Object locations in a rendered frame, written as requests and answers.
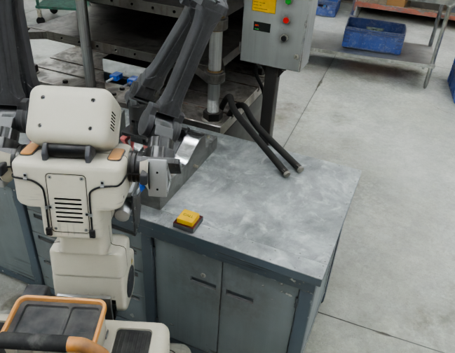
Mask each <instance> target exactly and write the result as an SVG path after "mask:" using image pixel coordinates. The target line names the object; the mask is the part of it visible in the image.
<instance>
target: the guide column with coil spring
mask: <svg viewBox="0 0 455 353"><path fill-rule="evenodd" d="M75 2H76V13H77V19H78V25H79V36H80V42H81V52H82V58H83V69H84V75H85V81H86V87H87V88H95V87H96V82H95V70H94V63H93V51H92V44H91V37H90V25H89V19H88V7H87V0H75Z"/></svg>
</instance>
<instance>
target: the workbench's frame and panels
mask: <svg viewBox="0 0 455 353"><path fill-rule="evenodd" d="M343 224H344V223H343ZM343 224H342V227H341V230H340V232H339V236H338V238H337V241H336V244H335V246H334V249H333V252H332V255H331V257H330V261H329V263H328V265H327V269H326V271H325V274H324V277H323V279H322V280H319V279H316V278H314V277H310V276H308V275H304V274H301V273H299V272H295V271H293V270H289V269H287V268H283V267H280V266H279V265H275V264H272V263H269V262H266V261H263V260H260V259H258V258H254V257H251V256H248V255H245V254H242V253H240V252H237V251H234V250H231V249H227V248H225V247H221V246H219V245H216V244H213V243H210V242H207V241H205V240H201V239H198V238H196V237H192V236H190V235H186V234H184V233H180V232H177V231H175V230H172V229H169V228H166V227H163V226H160V225H157V224H155V223H151V222H148V221H145V220H142V219H140V224H139V227H138V230H137V234H136V236H134V230H133V216H131V215H130V217H129V219H128V220H127V221H118V220H117V219H116V218H115V217H112V219H111V229H112V234H123V235H126V236H128V238H129V240H130V248H131V249H133V251H134V266H135V283H134V288H133V293H132V295H131V299H130V302H129V306H128V308H127V310H124V311H119V310H118V313H117V315H116V320H118V321H142V322H154V323H162V324H165V325H166V326H167V327H168V329H169V332H170V343H181V344H184V345H186V346H187V347H188V348H189V349H190V350H191V353H304V350H305V347H306V344H307V342H308V338H309V336H310V333H311V329H312V327H313V324H314V321H315V318H316V315H317V313H318V310H319V307H320V304H321V303H322V302H323V301H324V299H325V295H326V292H327V287H328V284H329V280H330V275H331V272H332V267H333V264H334V259H335V256H336V252H337V247H338V244H339V239H340V236H341V231H342V228H343ZM56 239H57V237H49V236H47V235H46V234H45V233H44V228H43V219H42V213H41V208H40V207H30V206H27V205H24V204H22V203H20V202H19V200H18V199H17V194H16V189H15V181H14V179H13V180H12V181H10V182H9V183H8V184H7V185H6V186H5V187H4V188H1V187H0V272H2V273H4V274H6V275H9V276H11V277H14V278H16V279H19V280H20V281H23V282H25V283H28V284H38V285H47V286H49V287H50V292H51V293H52V294H54V295H55V289H54V283H53V271H52V266H51V260H50V248H51V247H52V245H53V243H54V242H55V240H56Z"/></svg>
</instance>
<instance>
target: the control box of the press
mask: <svg viewBox="0 0 455 353"><path fill-rule="evenodd" d="M317 5H318V0H244V10H243V29H242V39H241V41H239V51H240V60H242V61H246V62H252V63H254V74H255V78H256V79H257V82H258V84H259V86H260V88H261V91H262V96H263V98H262V111H261V118H260V125H261V126H262V127H263V128H264V129H265V130H266V131H267V132H268V133H269V134H270V135H271V136H272V134H273V124H274V118H275V112H276V100H277V94H278V84H279V78H280V75H281V74H282V73H283V72H284V71H286V70H290V71H296V72H300V71H301V70H302V69H303V68H304V67H305V66H306V64H307V63H308V59H309V54H310V49H311V41H312V36H313V28H314V22H315V14H316V9H317ZM259 65H261V66H262V68H263V70H264V72H265V78H264V85H263V84H262V82H261V79H260V77H259V74H258V70H257V67H258V66H259Z"/></svg>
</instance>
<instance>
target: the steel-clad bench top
mask: <svg viewBox="0 0 455 353"><path fill-rule="evenodd" d="M182 127H184V128H187V127H190V130H195V131H198V132H203V133H206V134H211V135H214V136H217V148H216V149H215V150H214V151H213V153H212V154H211V155H210V156H209V157H208V158H207V159H206V161H205V162H204V163H203V164H202V165H201V166H200V167H199V168H198V169H197V170H196V171H195V172H194V173H193V175H192V176H191V177H190V178H189V179H188V180H187V181H186V183H185V184H184V185H183V186H182V187H181V188H180V189H179V190H178V191H177V192H176V193H175V194H174V195H173V197H172V198H171V199H170V200H169V201H168V202H167V203H166V204H165V206H164V207H163V208H162V209H161V210H158V209H154V208H152V207H148V206H146V205H142V204H141V212H140V219H142V220H145V221H148V222H151V223H155V224H157V225H160V226H163V227H166V228H169V229H172V230H175V231H177V232H180V233H184V234H186V235H190V236H192V237H196V238H198V239H201V240H205V241H207V242H210V243H213V244H216V245H219V246H221V247H225V248H227V249H231V250H234V251H237V252H240V253H242V254H245V255H248V256H251V257H254V258H258V259H260V260H263V261H266V262H269V263H272V264H275V265H279V266H280V267H283V268H287V269H289V270H293V271H295V272H299V273H301V274H304V275H308V276H310V277H314V278H316V279H319V280H322V279H323V277H324V274H325V271H326V269H327V265H328V263H329V261H330V257H331V255H332V252H333V249H334V246H335V244H336V241H337V238H338V236H339V232H340V230H341V227H342V224H343V222H344V219H345V216H346V213H347V211H348V208H349V205H350V203H351V200H352V197H353V194H354V192H355V188H356V186H357V184H358V180H359V178H360V175H361V172H362V170H360V169H355V168H352V167H347V166H344V165H339V164H336V163H333V162H328V161H325V160H320V159H317V158H312V157H309V156H306V155H302V154H298V153H293V152H290V151H287V152H288V153H289V154H290V155H291V156H292V157H293V158H294V159H295V160H296V161H297V162H298V163H299V164H300V165H301V166H302V167H303V168H304V170H303V172H301V173H298V171H296V169H295V168H293V166H291V164H289V163H288V161H286V159H284V157H282V156H281V154H279V153H278V152H277V151H276V150H275V149H274V148H273V147H271V146H268V147H269V148H270V149H271V150H272V151H273V153H274V154H275V155H276V156H277V158H278V159H279V160H280V161H281V163H282V164H284V166H285V167H286V168H287V169H288V171H289V172H290V175H289V176H288V177H286V178H285V177H284V176H283V175H282V174H281V172H280V171H279V170H278V168H277V167H276V166H275V165H274V164H273V163H272V162H271V160H270V159H269V158H268V156H267V155H266V154H265V152H263V151H262V149H261V148H260V147H259V146H258V144H257V143H256V142H253V141H248V140H244V139H240V138H237V137H232V136H229V135H226V134H221V133H218V132H213V131H210V130H205V129H202V128H199V127H194V126H191V125H186V124H183V123H182ZM184 209H188V210H190V211H193V212H196V213H199V215H201V216H203V221H202V223H201V224H200V225H199V227H198V228H197V229H196V231H195V232H194V233H189V232H187V231H185V230H181V229H179V228H175V227H173V222H174V221H175V219H176V218H177V217H178V216H179V215H180V214H181V213H182V211H183V210H184Z"/></svg>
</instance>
